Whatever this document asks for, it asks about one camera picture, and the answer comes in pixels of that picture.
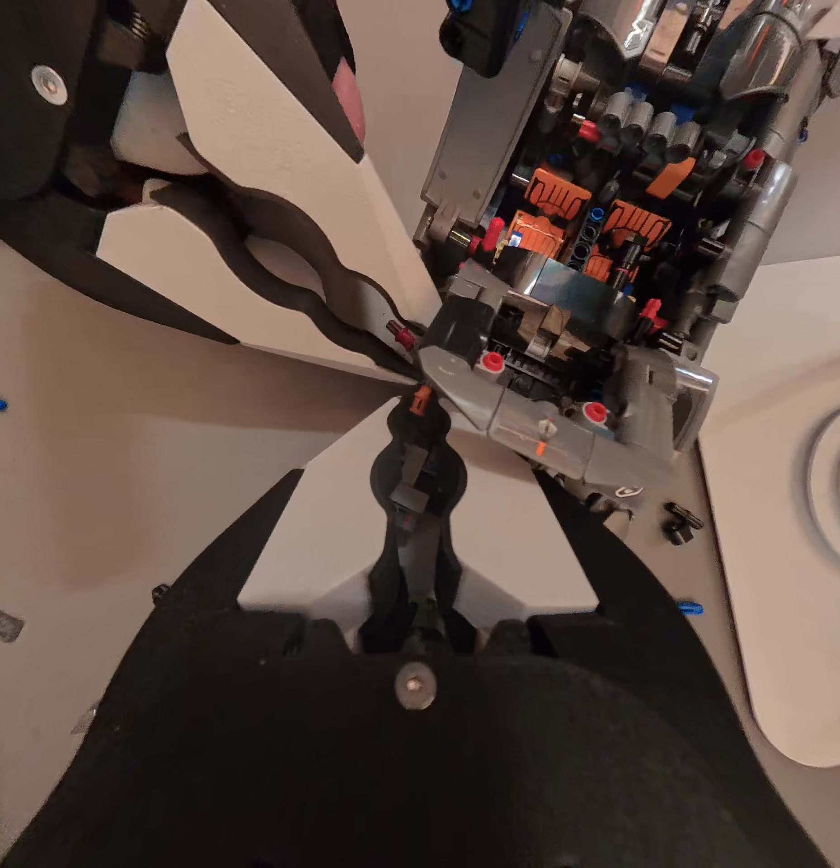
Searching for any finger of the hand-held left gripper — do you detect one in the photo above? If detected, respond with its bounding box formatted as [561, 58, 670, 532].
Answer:
[164, 0, 442, 340]
[96, 71, 424, 386]

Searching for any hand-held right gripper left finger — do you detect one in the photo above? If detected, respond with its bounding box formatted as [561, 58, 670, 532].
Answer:
[237, 396, 421, 655]

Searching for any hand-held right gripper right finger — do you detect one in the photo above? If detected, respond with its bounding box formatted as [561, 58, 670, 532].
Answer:
[436, 400, 600, 655]

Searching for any grey lego car model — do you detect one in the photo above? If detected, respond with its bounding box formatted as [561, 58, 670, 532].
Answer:
[389, 0, 840, 564]

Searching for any black lego connector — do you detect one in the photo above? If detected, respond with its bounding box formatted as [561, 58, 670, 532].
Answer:
[662, 502, 705, 547]

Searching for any person's left hand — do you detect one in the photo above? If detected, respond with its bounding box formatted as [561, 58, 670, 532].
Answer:
[332, 57, 366, 143]

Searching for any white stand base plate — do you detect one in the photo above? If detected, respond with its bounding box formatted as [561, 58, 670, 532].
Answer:
[698, 254, 840, 767]

